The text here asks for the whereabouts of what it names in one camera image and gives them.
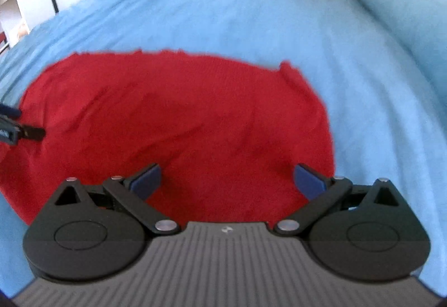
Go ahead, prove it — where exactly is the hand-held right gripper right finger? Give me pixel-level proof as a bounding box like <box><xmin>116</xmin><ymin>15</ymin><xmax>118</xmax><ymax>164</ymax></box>
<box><xmin>273</xmin><ymin>164</ymin><xmax>401</xmax><ymax>236</ymax></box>

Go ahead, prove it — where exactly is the bed with blue sheet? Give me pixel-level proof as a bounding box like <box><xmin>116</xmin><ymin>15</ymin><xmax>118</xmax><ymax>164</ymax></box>
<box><xmin>0</xmin><ymin>0</ymin><xmax>447</xmax><ymax>296</ymax></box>

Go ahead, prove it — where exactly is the red long-sleeve sweater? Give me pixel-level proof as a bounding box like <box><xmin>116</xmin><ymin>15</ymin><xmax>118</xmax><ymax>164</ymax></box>
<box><xmin>0</xmin><ymin>49</ymin><xmax>337</xmax><ymax>226</ymax></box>

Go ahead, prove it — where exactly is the folded blue duvet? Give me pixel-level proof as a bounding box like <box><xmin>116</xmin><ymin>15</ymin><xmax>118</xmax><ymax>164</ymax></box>
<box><xmin>344</xmin><ymin>0</ymin><xmax>447</xmax><ymax>100</ymax></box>

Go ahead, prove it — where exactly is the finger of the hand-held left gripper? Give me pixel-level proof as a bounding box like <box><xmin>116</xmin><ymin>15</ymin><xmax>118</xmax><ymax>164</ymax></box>
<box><xmin>15</xmin><ymin>125</ymin><xmax>46</xmax><ymax>142</ymax></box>
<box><xmin>0</xmin><ymin>104</ymin><xmax>21</xmax><ymax>119</ymax></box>

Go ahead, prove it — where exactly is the white shelf desk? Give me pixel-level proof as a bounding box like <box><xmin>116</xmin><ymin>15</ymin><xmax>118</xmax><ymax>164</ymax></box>
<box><xmin>0</xmin><ymin>0</ymin><xmax>47</xmax><ymax>51</ymax></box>

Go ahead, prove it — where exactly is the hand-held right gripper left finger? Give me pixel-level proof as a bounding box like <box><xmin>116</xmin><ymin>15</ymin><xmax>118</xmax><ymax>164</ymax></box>
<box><xmin>52</xmin><ymin>163</ymin><xmax>180</xmax><ymax>235</ymax></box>

